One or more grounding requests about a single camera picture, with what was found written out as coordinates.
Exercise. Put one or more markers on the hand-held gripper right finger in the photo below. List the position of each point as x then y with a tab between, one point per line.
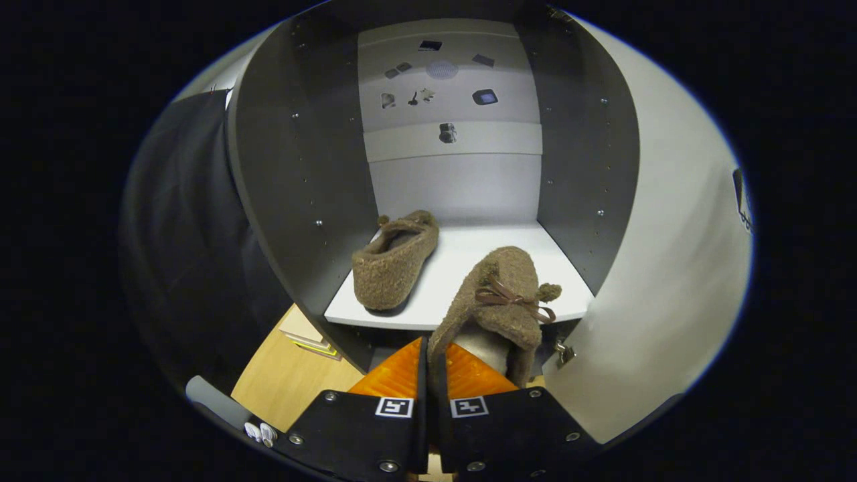
509	428

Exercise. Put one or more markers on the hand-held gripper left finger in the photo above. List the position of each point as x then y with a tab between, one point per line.
355	435

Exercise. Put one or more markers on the brown fuzzy slipper shoe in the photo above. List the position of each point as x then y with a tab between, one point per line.
509	264
392	268

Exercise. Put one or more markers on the dark grey shoe cabinet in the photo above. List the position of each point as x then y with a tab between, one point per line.
301	167

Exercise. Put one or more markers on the small white object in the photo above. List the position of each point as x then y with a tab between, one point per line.
266	434

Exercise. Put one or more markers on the stack of books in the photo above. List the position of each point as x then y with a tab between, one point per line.
298	328

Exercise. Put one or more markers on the black backdrop cloth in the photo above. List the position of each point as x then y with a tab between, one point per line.
181	254

